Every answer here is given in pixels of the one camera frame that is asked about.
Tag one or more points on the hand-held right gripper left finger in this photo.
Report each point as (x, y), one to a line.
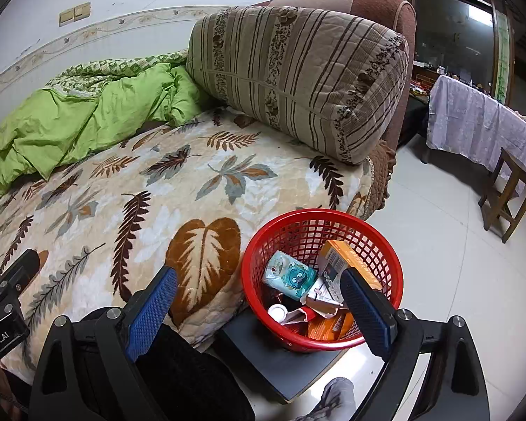
(151, 315)

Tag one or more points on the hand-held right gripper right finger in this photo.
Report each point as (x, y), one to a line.
(364, 311)

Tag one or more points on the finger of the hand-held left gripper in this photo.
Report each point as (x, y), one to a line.
(22, 267)

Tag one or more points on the orange foil wrapper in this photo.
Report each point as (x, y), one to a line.
(328, 326)

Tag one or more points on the orange medicine box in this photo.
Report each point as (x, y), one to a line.
(346, 254)

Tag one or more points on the torn red foil packet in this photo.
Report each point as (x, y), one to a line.
(298, 315)

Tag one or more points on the light blue tissue pack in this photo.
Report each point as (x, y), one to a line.
(289, 276)

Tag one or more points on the white plastic bottle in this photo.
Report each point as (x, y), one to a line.
(277, 313)

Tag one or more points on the red plastic mesh basket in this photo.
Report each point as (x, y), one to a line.
(298, 228)

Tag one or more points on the person's dark trouser leg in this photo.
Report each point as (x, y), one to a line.
(193, 381)

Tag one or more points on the person's grey sock foot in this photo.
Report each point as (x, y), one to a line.
(333, 399)

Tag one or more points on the black low table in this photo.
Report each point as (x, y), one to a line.
(263, 359)

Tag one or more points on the leaf print blanket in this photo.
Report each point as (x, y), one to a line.
(158, 175)

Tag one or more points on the green quilt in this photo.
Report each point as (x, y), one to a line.
(92, 114)

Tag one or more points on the wooden stool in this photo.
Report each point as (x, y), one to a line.
(515, 164)

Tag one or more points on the table with white cloth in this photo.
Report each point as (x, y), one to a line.
(473, 118)

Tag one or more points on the striped brown cushion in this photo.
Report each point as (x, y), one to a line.
(298, 83)

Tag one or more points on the dark wooden partition window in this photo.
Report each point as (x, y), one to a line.
(451, 30)

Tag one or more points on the beige wall switch plate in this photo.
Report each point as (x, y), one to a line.
(74, 14)

